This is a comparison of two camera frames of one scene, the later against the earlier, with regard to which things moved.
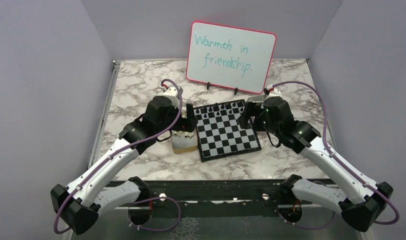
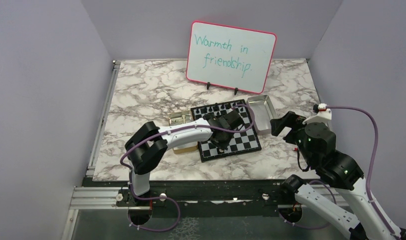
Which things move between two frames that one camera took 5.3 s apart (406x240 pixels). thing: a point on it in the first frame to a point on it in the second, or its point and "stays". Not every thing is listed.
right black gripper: [254, 109] to [290, 119]
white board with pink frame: [230, 57] stays
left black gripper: [188, 124] to [223, 145]
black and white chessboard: [218, 133] stays
